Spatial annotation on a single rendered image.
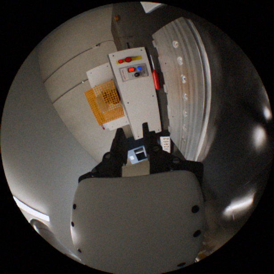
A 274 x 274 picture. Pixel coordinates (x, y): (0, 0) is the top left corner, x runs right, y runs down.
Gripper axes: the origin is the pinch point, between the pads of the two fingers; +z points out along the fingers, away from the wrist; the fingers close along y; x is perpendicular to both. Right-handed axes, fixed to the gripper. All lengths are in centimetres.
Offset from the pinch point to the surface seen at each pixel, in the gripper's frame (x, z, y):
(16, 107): 75, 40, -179
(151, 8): 38.6, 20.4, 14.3
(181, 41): 14.9, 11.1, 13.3
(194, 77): 5.8, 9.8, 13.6
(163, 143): -31.8, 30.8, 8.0
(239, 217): -15.8, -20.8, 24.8
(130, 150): -151, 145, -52
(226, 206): -20.8, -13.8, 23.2
